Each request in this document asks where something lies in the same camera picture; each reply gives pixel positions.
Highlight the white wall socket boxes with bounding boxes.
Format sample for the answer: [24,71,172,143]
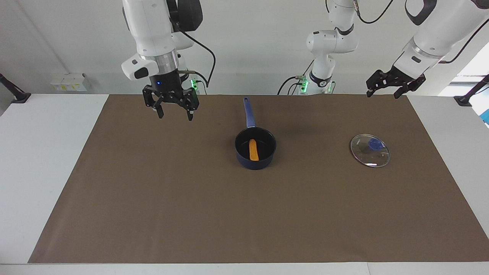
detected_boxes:
[50,73,88,92]

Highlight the brown table mat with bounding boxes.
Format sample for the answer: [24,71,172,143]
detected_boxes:
[28,94,489,264]

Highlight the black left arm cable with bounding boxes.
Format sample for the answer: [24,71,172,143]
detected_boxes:
[439,17,489,64]

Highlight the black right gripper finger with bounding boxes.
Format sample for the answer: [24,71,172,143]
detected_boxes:
[180,87,200,122]
[142,87,165,119]

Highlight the blue pot with handle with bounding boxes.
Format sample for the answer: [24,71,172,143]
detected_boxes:
[234,97,277,171]

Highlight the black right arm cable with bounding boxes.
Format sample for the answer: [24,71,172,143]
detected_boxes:
[178,30,216,89]

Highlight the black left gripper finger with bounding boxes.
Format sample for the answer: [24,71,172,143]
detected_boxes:
[366,69,389,98]
[394,79,419,99]

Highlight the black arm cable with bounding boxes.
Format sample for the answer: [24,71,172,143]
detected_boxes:
[439,17,489,64]
[178,30,216,89]

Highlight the glass lid with blue knob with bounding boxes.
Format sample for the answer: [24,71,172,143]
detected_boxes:
[350,134,391,168]

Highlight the black clamp stand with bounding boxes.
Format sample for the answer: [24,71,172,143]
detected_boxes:
[0,73,31,104]
[453,74,489,107]

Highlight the black left base cable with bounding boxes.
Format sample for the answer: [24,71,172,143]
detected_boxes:
[277,76,307,95]

